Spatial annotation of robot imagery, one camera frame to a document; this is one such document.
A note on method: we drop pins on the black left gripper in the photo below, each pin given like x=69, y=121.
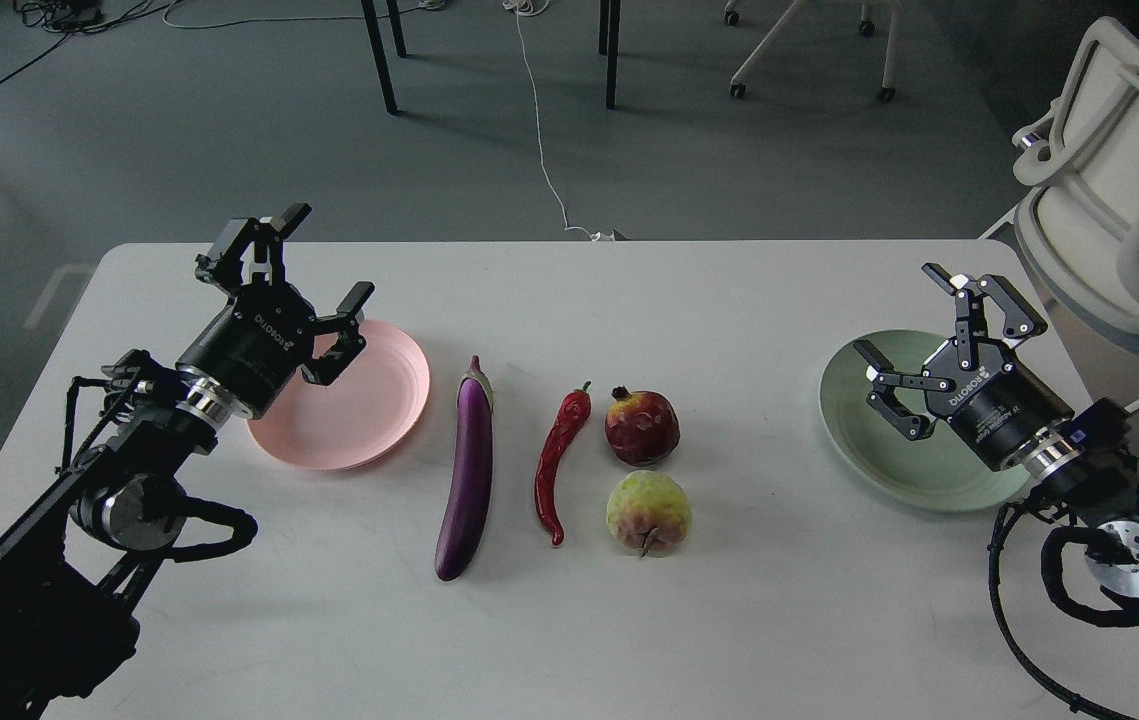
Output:
x=266, y=330

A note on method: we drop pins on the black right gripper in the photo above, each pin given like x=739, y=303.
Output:
x=974, y=383

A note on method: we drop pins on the purple eggplant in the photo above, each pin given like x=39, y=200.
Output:
x=467, y=506

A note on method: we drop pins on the red chili pepper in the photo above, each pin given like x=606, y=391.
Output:
x=572, y=415

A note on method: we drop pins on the red pomegranate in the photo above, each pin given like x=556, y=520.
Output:
x=641, y=427

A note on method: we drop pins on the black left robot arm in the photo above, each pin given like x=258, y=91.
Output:
x=74, y=566

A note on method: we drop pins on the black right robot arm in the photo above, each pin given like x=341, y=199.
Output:
x=1083, y=475

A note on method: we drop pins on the light green plate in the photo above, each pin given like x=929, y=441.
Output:
x=936, y=474

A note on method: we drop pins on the pink plate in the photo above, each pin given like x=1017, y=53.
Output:
x=358, y=418

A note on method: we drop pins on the white office chair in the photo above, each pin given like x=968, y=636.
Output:
x=1078, y=224

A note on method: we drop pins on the black table leg left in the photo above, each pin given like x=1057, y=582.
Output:
x=373, y=27

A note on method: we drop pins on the black table leg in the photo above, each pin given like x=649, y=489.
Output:
x=608, y=40
x=373, y=27

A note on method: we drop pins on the white chair wheeled base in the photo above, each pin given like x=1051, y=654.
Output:
x=879, y=23

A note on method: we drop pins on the black table leg right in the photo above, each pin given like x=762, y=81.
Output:
x=608, y=40

